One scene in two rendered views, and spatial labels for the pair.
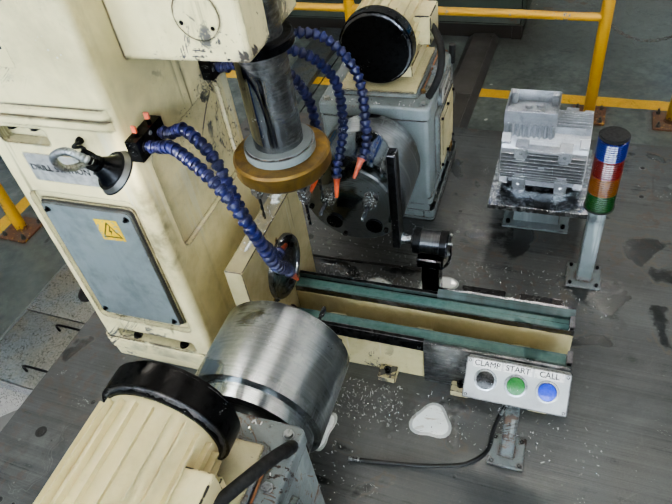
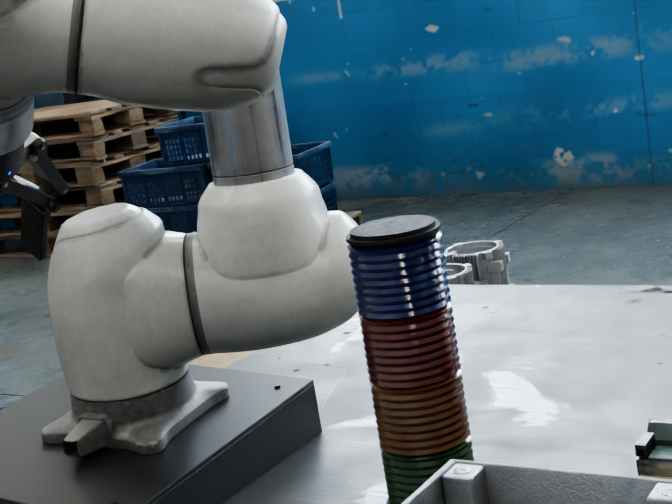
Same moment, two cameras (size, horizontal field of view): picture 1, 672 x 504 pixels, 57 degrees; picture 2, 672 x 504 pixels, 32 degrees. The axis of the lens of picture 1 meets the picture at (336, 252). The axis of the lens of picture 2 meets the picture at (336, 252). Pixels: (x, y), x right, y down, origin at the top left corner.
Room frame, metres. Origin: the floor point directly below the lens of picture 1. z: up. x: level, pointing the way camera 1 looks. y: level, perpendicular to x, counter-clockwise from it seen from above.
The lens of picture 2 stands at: (1.71, -0.52, 1.37)
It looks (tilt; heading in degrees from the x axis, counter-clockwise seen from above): 12 degrees down; 188
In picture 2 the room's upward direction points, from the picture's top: 9 degrees counter-clockwise
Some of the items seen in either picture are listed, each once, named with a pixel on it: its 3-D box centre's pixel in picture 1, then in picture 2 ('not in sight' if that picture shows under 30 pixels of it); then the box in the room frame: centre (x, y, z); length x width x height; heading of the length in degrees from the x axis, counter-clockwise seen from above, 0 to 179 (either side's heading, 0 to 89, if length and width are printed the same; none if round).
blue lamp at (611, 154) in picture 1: (612, 146); (399, 272); (0.98, -0.59, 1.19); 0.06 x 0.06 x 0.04
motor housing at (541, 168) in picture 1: (545, 147); not in sight; (1.24, -0.56, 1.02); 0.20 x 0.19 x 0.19; 63
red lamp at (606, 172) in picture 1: (608, 164); (409, 340); (0.98, -0.59, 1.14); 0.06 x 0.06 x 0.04
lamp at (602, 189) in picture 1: (604, 181); (419, 406); (0.98, -0.59, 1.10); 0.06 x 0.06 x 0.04
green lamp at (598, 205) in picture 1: (600, 197); (429, 470); (0.98, -0.59, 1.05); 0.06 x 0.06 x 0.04
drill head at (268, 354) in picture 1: (258, 406); not in sight; (0.62, 0.18, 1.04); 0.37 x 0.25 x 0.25; 155
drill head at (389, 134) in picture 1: (366, 169); not in sight; (1.24, -0.11, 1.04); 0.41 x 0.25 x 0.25; 155
